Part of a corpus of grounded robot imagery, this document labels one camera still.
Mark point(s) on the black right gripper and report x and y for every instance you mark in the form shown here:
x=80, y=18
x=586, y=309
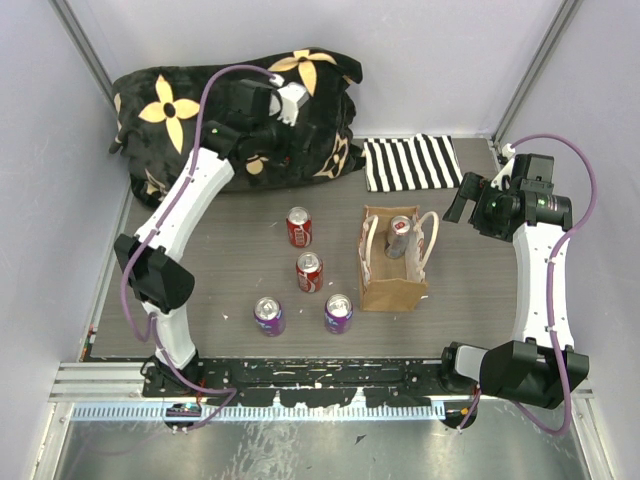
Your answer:
x=475, y=188

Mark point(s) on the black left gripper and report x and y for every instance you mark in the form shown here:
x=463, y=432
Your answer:
x=293, y=157

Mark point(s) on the red coca-cola can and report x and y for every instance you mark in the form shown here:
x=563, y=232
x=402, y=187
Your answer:
x=309, y=269
x=299, y=227

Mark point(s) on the silver blue Red Bull can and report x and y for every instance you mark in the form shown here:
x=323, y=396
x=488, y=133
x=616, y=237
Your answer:
x=397, y=236

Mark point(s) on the brown canvas tote bag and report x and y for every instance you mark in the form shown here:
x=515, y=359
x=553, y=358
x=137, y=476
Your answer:
x=394, y=285

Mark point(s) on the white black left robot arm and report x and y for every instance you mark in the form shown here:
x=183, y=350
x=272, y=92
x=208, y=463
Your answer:
x=257, y=117

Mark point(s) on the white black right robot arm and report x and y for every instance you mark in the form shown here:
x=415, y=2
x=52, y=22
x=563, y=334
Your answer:
x=539, y=365

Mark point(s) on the black white striped cloth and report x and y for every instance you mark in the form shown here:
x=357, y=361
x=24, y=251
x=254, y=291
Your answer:
x=420, y=162

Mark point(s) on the black floral plush blanket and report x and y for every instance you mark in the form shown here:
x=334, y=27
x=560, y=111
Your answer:
x=157, y=108

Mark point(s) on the purple Fanta can left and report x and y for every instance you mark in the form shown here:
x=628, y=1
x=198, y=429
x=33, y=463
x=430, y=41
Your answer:
x=268, y=314

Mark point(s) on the purple fanta can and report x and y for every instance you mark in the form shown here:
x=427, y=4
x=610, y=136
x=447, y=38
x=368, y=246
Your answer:
x=268, y=314
x=338, y=312

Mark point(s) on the purple Fanta can right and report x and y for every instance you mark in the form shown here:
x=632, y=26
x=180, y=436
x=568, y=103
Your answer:
x=338, y=312

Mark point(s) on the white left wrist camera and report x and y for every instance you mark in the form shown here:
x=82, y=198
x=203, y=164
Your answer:
x=286, y=103

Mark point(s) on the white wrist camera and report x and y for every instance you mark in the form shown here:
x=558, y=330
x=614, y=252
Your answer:
x=505, y=158
x=286, y=103

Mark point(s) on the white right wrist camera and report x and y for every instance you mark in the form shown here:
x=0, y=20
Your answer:
x=505, y=158

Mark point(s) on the black mounting rail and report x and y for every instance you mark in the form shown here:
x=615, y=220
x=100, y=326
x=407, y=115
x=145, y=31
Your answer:
x=314, y=383

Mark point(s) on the white slotted cable duct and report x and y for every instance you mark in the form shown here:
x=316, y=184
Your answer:
x=168, y=411

